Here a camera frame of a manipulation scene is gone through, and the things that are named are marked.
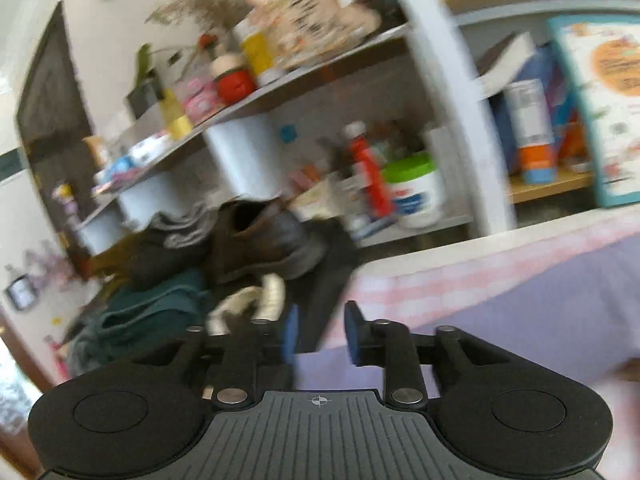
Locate black pants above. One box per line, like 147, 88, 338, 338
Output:
294, 219, 362, 354

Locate lavender knit garment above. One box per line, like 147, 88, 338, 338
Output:
294, 230, 640, 395

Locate white and orange box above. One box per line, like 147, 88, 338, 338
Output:
502, 79, 561, 186

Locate teal-bordered picture book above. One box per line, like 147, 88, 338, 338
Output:
547, 12, 640, 209

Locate white wooden shelf unit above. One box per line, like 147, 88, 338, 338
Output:
75, 0, 640, 261

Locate red round jar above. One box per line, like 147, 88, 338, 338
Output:
210, 51, 257, 107

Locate red bottle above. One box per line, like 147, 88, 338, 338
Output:
344, 121, 394, 219

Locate yellow and white bottle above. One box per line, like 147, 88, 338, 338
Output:
234, 16, 284, 87

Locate teal cloth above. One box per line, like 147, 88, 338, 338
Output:
94, 269, 217, 357

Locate small picture frame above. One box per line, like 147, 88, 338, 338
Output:
4, 271, 39, 312

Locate cream cloth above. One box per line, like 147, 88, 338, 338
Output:
206, 274, 287, 336

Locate stack of blue books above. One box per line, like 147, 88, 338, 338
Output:
475, 30, 568, 177

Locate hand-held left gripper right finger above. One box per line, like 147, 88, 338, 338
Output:
344, 300, 507, 407

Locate brown leather shoe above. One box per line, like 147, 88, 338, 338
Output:
209, 199, 327, 286

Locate floral printed soft pack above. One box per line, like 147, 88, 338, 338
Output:
244, 0, 384, 69

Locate white tub with green lid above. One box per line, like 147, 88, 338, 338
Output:
382, 152, 447, 231

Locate dark wooden door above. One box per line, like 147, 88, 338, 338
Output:
15, 1, 107, 277

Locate pink checkered blanket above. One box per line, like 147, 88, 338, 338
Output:
320, 212, 640, 480

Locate mustard yellow cloth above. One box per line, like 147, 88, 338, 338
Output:
86, 234, 147, 282

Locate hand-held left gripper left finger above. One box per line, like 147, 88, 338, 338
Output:
129, 306, 300, 407

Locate grey cloth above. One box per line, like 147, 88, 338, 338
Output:
144, 204, 222, 252

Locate dried flower bunch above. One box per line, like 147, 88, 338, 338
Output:
144, 0, 252, 33

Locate small yellow box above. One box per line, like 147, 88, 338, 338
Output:
159, 89, 194, 142

